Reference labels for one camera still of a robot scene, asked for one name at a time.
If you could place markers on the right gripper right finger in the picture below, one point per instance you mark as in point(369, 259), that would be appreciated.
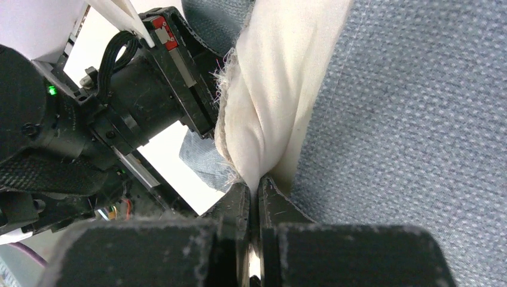
point(296, 251)

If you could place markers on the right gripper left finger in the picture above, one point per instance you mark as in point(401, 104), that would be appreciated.
point(211, 250)

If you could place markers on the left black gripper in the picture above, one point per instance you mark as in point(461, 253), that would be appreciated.
point(139, 90)

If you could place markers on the white pillow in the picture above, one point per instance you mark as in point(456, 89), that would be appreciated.
point(270, 83)

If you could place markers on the grey-blue pillowcase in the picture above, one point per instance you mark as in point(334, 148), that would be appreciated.
point(410, 127)

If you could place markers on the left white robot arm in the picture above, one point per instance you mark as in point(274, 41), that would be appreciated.
point(69, 150)

